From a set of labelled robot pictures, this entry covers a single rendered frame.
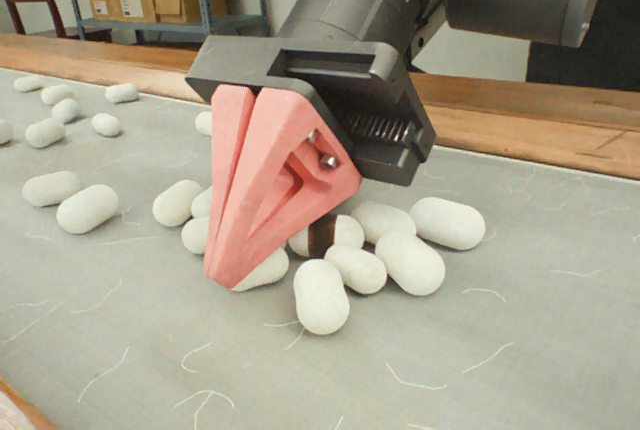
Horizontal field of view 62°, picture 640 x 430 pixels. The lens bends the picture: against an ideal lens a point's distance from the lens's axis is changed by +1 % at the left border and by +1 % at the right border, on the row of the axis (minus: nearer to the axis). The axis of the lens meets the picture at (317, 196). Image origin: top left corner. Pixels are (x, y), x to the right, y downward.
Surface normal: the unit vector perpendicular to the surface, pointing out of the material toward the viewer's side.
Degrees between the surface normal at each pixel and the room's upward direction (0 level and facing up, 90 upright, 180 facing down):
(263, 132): 60
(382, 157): 39
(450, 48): 90
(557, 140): 45
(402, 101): 129
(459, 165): 0
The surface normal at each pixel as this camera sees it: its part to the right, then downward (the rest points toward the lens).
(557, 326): -0.06, -0.90
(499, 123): -0.48, -0.37
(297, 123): 0.59, 0.50
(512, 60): -0.58, 0.38
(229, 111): -0.56, -0.12
